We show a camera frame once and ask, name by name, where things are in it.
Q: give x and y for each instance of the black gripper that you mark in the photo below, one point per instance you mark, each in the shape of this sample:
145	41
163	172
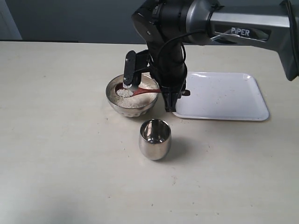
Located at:
168	68

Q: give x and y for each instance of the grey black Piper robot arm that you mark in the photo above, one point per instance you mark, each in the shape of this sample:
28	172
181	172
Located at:
166	25

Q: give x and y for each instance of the hammered metal rice bowl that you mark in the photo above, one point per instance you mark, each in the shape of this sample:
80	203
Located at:
127	112

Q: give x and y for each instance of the steel cup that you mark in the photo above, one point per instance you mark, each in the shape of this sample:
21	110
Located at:
155	139

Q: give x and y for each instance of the white cooked rice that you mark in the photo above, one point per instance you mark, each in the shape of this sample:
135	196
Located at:
126	100

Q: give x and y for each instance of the white rectangular plastic tray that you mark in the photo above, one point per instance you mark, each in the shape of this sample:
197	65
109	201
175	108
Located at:
222	96

